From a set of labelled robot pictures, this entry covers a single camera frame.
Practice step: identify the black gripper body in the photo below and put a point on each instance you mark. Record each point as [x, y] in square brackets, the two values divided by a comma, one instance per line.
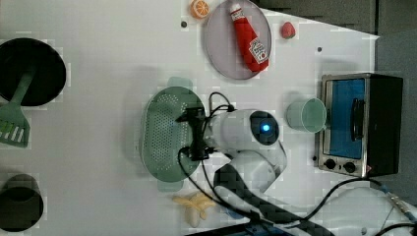
[196, 119]

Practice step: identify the green plastic strainer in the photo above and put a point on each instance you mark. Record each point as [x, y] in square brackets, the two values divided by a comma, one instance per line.
[163, 137]

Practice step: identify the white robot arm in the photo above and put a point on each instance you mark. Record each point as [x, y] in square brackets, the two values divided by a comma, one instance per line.
[257, 158]

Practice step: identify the peeled banana toy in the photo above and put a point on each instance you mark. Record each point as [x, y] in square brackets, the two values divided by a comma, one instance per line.
[195, 207]

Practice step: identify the grey round plate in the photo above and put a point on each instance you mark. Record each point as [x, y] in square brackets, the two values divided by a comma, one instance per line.
[221, 43]

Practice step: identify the red ketchup bottle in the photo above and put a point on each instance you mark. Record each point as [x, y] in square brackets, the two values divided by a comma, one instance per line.
[253, 52]

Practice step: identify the green plastic cup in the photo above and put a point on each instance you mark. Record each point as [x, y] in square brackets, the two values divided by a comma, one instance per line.
[307, 115]

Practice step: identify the orange slice toy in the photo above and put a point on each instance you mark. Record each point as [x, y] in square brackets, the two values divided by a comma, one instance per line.
[199, 9]

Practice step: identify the red strawberry toy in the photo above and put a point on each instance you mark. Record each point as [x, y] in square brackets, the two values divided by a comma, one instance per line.
[287, 30]

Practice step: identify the black toaster oven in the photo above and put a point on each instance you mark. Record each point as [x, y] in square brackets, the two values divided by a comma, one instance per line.
[362, 134]

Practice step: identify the black cylinder cup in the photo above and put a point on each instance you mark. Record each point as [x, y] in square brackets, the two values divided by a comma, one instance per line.
[21, 204]

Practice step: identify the green plastic spatula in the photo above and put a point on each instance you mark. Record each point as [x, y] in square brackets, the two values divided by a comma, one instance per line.
[14, 126]

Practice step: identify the black round pan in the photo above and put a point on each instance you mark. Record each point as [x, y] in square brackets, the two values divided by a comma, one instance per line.
[50, 77]

